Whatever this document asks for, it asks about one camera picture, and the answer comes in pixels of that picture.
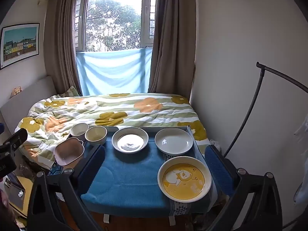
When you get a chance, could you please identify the pink square plastic bowl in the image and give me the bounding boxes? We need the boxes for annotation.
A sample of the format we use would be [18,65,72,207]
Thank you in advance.
[54,137,85,168]

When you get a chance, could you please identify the cream round bowl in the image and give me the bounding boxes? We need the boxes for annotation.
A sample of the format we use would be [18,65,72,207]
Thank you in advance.
[85,126,108,145]

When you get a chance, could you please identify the large yellow duck plate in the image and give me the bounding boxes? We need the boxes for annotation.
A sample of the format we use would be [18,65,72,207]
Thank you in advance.
[157,156,212,203]

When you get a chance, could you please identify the white round bowl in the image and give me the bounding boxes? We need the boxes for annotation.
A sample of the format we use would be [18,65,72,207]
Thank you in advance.
[70,123,89,141]

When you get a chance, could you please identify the white chick cartoon plate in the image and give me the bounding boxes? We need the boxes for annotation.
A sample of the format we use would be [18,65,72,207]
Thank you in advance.
[111,127,149,154]

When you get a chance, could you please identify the plain white plate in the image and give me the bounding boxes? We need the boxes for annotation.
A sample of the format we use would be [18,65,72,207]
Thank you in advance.
[155,128,193,156]

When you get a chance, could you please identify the yellow bedside cabinet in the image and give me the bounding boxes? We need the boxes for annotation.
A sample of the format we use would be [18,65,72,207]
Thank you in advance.
[4,176,33,218]

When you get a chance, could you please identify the grey bed headboard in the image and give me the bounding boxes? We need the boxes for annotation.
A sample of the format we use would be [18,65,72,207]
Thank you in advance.
[1,76,56,134]

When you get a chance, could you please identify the blue patterned table cloth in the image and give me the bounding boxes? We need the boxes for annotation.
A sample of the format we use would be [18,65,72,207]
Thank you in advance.
[47,126,218,218]

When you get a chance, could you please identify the floral striped duvet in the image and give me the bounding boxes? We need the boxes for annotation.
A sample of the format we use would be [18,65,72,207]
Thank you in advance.
[16,93,210,169]

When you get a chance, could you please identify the green checked pillow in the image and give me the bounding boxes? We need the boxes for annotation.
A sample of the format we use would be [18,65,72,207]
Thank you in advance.
[59,85,80,97]

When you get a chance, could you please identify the light blue hanging cloth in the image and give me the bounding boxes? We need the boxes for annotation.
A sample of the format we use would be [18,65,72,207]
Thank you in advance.
[76,48,152,95]

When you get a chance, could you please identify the framed landscape picture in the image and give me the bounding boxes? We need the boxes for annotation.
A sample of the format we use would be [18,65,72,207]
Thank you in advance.
[1,23,40,69]

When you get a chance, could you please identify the left brown curtain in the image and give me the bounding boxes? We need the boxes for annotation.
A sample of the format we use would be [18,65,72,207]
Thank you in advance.
[43,0,81,93]

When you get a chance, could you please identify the brown curtain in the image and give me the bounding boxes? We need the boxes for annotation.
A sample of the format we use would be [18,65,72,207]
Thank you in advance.
[43,0,81,93]
[148,0,197,99]

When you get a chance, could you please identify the right brown curtain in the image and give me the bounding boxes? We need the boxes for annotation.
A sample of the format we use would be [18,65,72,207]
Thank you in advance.
[148,0,197,99]

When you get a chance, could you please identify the window with white frame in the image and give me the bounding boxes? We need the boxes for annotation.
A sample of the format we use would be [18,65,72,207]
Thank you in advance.
[74,0,156,52]

